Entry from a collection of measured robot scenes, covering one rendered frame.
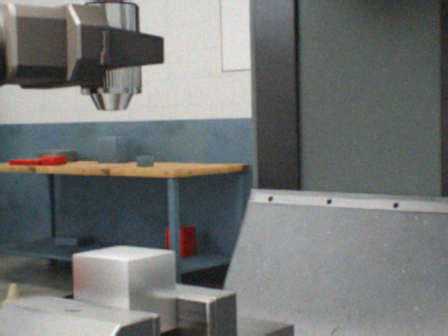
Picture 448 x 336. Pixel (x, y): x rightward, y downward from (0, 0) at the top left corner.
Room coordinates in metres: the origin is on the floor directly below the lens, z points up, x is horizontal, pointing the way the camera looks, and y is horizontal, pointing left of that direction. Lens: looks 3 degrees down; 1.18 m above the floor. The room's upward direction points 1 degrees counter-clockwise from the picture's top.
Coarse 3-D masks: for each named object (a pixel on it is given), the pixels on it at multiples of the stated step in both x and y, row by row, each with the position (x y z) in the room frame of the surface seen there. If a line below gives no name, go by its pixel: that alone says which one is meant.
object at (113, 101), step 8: (96, 96) 0.65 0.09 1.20; (104, 96) 0.64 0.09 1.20; (112, 96) 0.64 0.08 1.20; (120, 96) 0.65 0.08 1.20; (128, 96) 0.65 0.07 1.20; (96, 104) 0.65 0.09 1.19; (104, 104) 0.65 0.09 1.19; (112, 104) 0.65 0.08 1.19; (120, 104) 0.65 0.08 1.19; (128, 104) 0.66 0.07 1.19
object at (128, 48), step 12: (120, 36) 0.63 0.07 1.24; (132, 36) 0.63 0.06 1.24; (144, 36) 0.64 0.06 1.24; (156, 36) 0.65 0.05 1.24; (120, 48) 0.63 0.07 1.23; (132, 48) 0.63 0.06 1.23; (144, 48) 0.64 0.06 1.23; (156, 48) 0.65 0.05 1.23; (120, 60) 0.63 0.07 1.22; (132, 60) 0.63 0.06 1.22; (144, 60) 0.64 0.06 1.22; (156, 60) 0.65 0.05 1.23
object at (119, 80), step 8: (112, 16) 0.64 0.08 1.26; (120, 16) 0.64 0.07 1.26; (128, 16) 0.64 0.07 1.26; (136, 16) 0.65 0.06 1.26; (112, 24) 0.64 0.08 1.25; (120, 24) 0.64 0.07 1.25; (128, 24) 0.64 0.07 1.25; (136, 24) 0.65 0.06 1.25; (112, 72) 0.64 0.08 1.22; (120, 72) 0.64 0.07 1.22; (128, 72) 0.64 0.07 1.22; (136, 72) 0.65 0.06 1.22; (104, 80) 0.64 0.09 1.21; (112, 80) 0.64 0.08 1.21; (120, 80) 0.64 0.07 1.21; (128, 80) 0.64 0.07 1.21; (136, 80) 0.65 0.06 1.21; (80, 88) 0.65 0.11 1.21; (88, 88) 0.64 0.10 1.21; (96, 88) 0.64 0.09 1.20; (104, 88) 0.64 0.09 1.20; (112, 88) 0.64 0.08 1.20; (120, 88) 0.64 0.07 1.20; (128, 88) 0.64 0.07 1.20; (136, 88) 0.65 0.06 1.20
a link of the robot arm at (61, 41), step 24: (0, 24) 0.58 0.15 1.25; (24, 24) 0.58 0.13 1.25; (48, 24) 0.59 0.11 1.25; (72, 24) 0.59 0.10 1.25; (96, 24) 0.59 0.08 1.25; (0, 48) 0.58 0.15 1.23; (24, 48) 0.57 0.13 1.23; (48, 48) 0.58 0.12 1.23; (72, 48) 0.59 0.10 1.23; (96, 48) 0.59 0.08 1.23; (0, 72) 0.58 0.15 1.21; (24, 72) 0.58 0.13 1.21; (48, 72) 0.59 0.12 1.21; (72, 72) 0.59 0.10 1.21; (96, 72) 0.59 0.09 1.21
